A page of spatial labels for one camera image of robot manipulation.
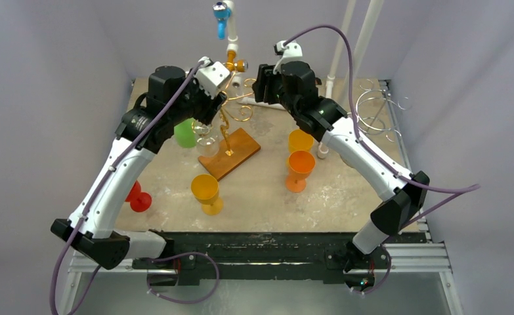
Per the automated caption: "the yellow-orange plastic goblet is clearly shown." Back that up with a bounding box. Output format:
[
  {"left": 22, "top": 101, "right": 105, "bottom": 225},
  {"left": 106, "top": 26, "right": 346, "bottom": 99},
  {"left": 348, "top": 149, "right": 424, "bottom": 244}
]
[{"left": 190, "top": 174, "right": 224, "bottom": 215}]

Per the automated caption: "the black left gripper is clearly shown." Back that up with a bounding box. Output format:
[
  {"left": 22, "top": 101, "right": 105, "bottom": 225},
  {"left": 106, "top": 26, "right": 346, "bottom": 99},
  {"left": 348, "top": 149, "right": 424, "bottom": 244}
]
[{"left": 169, "top": 68, "right": 225, "bottom": 125}]

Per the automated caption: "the orange plastic goblet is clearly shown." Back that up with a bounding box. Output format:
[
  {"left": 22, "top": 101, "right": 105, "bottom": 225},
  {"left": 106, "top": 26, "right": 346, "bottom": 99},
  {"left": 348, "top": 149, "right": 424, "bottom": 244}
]
[{"left": 286, "top": 150, "right": 316, "bottom": 193}]

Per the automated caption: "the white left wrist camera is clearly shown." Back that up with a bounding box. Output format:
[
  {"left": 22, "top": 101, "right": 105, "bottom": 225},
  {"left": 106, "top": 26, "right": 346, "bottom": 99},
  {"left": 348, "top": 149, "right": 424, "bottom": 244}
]
[{"left": 194, "top": 56, "right": 232, "bottom": 99}]

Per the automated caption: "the red plastic goblet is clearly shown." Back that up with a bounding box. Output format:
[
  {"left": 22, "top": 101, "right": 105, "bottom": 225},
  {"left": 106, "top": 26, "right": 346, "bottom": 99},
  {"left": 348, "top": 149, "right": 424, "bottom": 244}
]
[{"left": 125, "top": 180, "right": 152, "bottom": 213}]

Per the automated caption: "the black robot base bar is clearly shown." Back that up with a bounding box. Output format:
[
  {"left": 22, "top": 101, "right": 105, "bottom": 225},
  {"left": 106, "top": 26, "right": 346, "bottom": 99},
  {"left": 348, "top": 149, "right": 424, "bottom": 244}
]
[{"left": 133, "top": 231, "right": 393, "bottom": 288}]

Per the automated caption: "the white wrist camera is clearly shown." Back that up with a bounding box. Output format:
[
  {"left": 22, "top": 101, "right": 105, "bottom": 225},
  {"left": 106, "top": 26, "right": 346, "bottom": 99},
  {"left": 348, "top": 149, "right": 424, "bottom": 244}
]
[
  {"left": 194, "top": 56, "right": 232, "bottom": 99},
  {"left": 273, "top": 41, "right": 303, "bottom": 74}
]

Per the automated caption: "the yellow faucet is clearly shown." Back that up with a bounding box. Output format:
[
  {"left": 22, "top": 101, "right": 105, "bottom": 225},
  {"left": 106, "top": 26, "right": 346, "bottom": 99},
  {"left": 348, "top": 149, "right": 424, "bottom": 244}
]
[{"left": 225, "top": 50, "right": 248, "bottom": 73}]

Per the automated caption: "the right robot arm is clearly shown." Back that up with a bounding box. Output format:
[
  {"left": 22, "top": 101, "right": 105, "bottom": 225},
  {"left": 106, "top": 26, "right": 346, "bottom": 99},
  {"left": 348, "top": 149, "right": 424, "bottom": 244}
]
[{"left": 251, "top": 61, "right": 430, "bottom": 267}]

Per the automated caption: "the gold wire wine glass rack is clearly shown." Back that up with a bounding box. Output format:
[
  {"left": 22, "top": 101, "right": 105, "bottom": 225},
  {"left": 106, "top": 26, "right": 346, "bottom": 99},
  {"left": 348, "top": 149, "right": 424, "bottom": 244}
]
[{"left": 198, "top": 91, "right": 261, "bottom": 181}]

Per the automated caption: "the white PVC pipe frame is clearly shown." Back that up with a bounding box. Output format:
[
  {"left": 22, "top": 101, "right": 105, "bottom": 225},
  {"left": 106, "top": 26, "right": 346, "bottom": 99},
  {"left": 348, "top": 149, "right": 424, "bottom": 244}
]
[{"left": 221, "top": 0, "right": 356, "bottom": 159}]

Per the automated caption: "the chrome spiral glass rack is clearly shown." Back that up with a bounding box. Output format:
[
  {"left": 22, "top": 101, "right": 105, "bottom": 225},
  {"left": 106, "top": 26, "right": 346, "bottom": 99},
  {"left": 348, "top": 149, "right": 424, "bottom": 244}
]
[{"left": 354, "top": 78, "right": 411, "bottom": 142}]

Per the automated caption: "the small clear glass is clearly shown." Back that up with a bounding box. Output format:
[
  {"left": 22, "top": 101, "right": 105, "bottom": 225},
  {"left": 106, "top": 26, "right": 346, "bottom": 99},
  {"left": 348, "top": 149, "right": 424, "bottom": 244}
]
[{"left": 192, "top": 121, "right": 220, "bottom": 158}]

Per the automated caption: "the blue faucet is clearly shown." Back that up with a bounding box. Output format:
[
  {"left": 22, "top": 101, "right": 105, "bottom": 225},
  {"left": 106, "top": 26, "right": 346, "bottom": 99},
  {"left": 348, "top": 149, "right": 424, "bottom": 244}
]
[{"left": 212, "top": 1, "right": 231, "bottom": 40}]

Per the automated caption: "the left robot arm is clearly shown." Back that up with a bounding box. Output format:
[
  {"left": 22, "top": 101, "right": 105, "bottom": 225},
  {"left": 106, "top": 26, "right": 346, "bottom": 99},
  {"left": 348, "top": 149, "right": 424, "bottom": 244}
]
[{"left": 51, "top": 62, "right": 232, "bottom": 270}]

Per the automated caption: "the green plastic goblet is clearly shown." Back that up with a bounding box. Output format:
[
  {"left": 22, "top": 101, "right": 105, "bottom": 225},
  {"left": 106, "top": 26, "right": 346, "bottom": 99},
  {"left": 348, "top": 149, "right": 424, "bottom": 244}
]
[{"left": 174, "top": 118, "right": 196, "bottom": 148}]

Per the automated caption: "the yellow plastic goblet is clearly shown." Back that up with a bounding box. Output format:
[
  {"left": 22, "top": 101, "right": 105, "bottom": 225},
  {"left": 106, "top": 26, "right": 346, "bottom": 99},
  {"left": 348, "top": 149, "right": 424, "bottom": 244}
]
[{"left": 288, "top": 129, "right": 314, "bottom": 153}]

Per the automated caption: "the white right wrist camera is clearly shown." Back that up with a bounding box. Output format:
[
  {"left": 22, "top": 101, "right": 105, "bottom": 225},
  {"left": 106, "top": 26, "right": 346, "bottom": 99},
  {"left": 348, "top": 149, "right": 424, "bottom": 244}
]
[{"left": 273, "top": 41, "right": 303, "bottom": 74}]

